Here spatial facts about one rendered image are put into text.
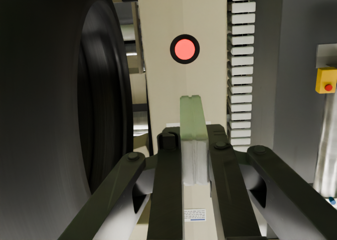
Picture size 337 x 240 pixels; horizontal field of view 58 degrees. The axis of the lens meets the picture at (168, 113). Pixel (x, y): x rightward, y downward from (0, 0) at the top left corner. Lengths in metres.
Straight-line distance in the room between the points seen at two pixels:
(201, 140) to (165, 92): 0.34
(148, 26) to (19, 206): 0.29
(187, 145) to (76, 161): 0.27
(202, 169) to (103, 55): 0.72
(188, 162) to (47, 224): 0.27
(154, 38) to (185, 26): 0.05
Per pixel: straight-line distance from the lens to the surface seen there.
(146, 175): 0.15
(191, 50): 0.47
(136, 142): 1.04
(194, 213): 0.62
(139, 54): 0.88
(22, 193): 0.38
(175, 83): 0.49
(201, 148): 0.16
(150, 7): 0.47
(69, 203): 0.41
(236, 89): 0.51
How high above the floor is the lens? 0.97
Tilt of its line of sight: 23 degrees up
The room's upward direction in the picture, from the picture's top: 176 degrees clockwise
